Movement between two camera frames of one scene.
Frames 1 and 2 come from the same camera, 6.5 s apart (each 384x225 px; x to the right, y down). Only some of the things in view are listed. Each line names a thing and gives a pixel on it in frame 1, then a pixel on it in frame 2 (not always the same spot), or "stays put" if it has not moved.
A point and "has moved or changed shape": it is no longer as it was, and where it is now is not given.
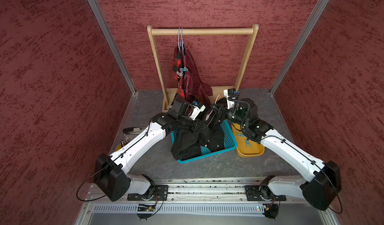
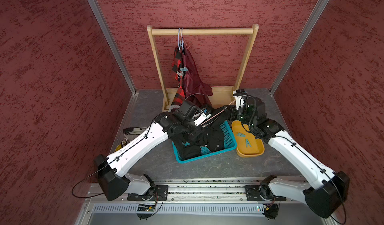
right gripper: (222, 110) → (231, 113)
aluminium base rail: (258, 197) stays put
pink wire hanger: (215, 103) has moved or changed shape
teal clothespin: (247, 142) stays put
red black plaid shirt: (177, 62) stays put
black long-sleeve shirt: (188, 140) stays put
